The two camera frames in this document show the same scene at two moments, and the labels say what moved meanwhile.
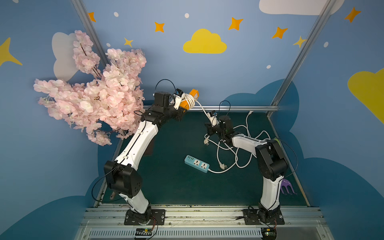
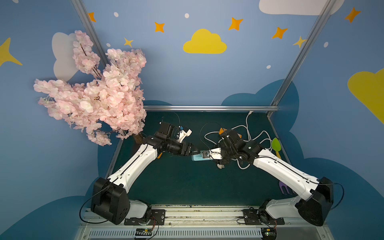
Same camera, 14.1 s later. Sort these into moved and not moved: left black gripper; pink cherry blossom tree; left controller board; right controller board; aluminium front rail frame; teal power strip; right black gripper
Moved: teal power strip; left black gripper; right black gripper
Not moved: left controller board; pink cherry blossom tree; right controller board; aluminium front rail frame
